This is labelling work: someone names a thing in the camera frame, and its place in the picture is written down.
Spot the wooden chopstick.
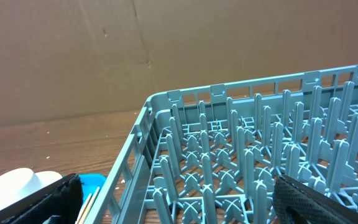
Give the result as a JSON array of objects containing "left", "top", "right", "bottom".
[
  {"left": 75, "top": 193, "right": 92, "bottom": 224},
  {"left": 79, "top": 187, "right": 100, "bottom": 224}
]

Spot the left wooden chopstick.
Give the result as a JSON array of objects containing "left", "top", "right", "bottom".
[{"left": 75, "top": 193, "right": 92, "bottom": 224}]

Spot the teal plastic tray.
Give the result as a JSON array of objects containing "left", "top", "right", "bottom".
[{"left": 79, "top": 174, "right": 106, "bottom": 202}]

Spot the grey plastic dish rack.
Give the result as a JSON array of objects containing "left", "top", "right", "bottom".
[{"left": 85, "top": 65, "right": 358, "bottom": 223}]

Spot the white upside-down cup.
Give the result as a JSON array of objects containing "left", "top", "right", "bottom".
[{"left": 0, "top": 168, "right": 43, "bottom": 205}]

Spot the pale green bowl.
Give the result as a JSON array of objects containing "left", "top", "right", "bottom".
[{"left": 0, "top": 171, "right": 62, "bottom": 210}]

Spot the right wooden chopstick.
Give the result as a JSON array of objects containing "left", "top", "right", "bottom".
[{"left": 79, "top": 187, "right": 100, "bottom": 224}]

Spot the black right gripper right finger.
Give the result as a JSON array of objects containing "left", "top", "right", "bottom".
[{"left": 273, "top": 175, "right": 358, "bottom": 224}]

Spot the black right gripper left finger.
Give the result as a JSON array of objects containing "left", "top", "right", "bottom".
[{"left": 0, "top": 174, "right": 83, "bottom": 223}]

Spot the brown cardboard backdrop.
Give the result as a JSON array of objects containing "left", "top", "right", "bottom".
[{"left": 0, "top": 0, "right": 358, "bottom": 126}]

